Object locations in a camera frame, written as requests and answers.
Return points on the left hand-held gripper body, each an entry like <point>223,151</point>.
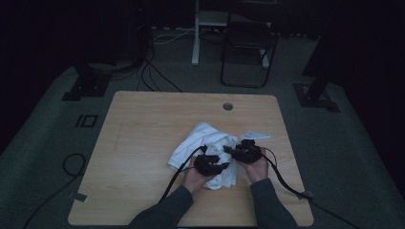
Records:
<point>207,167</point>

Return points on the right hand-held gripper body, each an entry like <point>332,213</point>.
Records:
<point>250,153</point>

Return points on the white dress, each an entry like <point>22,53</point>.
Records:
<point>203,136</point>

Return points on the person's right hand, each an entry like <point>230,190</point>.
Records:
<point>258,170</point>

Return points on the person's left hand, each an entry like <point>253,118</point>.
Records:
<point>194,181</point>

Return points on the grey tape piece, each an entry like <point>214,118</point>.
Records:
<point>305,195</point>
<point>80,197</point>

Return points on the black slanted stand with base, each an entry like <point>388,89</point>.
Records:
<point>316,95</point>

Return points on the black folding chair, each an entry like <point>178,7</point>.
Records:
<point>248,35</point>

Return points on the black stand with flat base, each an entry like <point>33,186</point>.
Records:
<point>87,86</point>

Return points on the dark equipment tower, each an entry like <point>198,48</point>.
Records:
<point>140,31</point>

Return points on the white desk frame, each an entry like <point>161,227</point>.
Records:
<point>196,38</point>

